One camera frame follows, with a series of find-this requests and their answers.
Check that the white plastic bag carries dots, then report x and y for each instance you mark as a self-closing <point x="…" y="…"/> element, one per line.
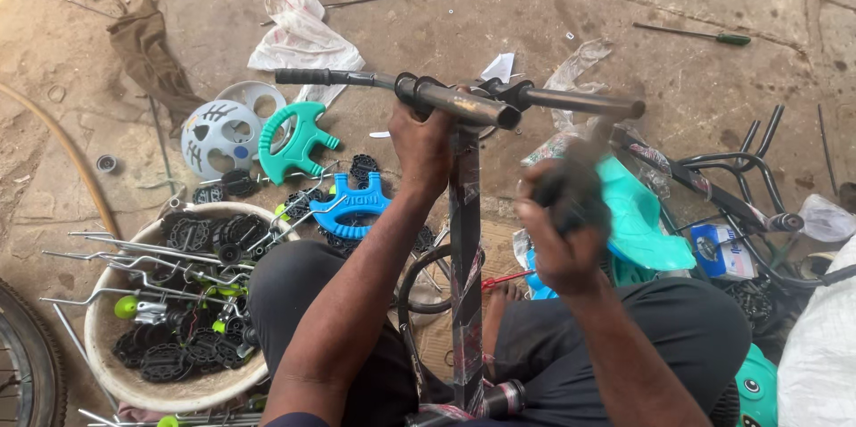
<point x="301" y="39"/>

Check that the white paper scrap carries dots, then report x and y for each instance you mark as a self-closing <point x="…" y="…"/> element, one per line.
<point x="498" y="68"/>

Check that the black wrapped bicycle frame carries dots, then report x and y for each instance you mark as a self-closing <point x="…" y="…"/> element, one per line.
<point x="466" y="266"/>

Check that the flat brown cardboard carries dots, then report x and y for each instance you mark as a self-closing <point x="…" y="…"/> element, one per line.
<point x="498" y="240"/>

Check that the person's right fingers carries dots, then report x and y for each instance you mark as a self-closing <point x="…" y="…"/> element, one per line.
<point x="529" y="193"/>

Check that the short thin metal rod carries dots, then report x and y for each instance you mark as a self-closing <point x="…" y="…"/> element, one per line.
<point x="826" y="146"/>

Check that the white skull print wheel disc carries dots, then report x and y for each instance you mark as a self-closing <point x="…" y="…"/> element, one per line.
<point x="217" y="139"/>

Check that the brown cloth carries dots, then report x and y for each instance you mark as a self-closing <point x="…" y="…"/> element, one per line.
<point x="150" y="59"/>

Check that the person's black trousers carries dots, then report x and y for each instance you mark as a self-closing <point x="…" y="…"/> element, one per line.
<point x="669" y="327"/>

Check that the person's left fingers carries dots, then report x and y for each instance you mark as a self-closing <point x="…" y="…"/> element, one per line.
<point x="408" y="111"/>

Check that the bicycle tyre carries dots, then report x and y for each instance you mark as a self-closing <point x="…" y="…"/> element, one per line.
<point x="37" y="360"/>

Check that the small clear plastic bag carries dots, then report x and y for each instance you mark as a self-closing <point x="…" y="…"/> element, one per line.
<point x="826" y="218"/>

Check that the bundle of metal wheel brackets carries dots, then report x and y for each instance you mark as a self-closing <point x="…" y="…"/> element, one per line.
<point x="167" y="260"/>

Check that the metal rods with green caps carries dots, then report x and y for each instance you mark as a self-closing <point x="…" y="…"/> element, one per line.
<point x="187" y="420"/>

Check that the person's left hand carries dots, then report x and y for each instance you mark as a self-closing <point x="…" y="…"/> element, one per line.
<point x="421" y="149"/>

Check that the person's foot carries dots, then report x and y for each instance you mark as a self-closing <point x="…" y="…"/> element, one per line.
<point x="498" y="317"/>

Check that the white woven sack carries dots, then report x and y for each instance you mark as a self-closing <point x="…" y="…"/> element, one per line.
<point x="819" y="347"/>

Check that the clear plastic wrap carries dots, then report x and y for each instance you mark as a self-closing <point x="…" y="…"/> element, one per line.
<point x="575" y="72"/>

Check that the teal plastic face panel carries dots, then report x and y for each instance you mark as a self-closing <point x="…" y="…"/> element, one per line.
<point x="759" y="387"/>

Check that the white basin of bicycle parts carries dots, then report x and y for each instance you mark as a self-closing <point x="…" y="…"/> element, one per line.
<point x="110" y="353"/>

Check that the teal plastic seat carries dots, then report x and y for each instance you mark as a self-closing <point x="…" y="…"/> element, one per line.
<point x="639" y="223"/>

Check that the black tubular bicycle frame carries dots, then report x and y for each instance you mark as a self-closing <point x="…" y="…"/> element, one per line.
<point x="742" y="166"/>

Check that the blue cardboard box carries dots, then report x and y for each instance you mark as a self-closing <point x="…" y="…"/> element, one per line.
<point x="722" y="250"/>

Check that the person's right hand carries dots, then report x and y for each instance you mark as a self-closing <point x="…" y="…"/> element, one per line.
<point x="565" y="260"/>

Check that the plain white wheel disc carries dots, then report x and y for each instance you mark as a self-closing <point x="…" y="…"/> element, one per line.
<point x="257" y="94"/>

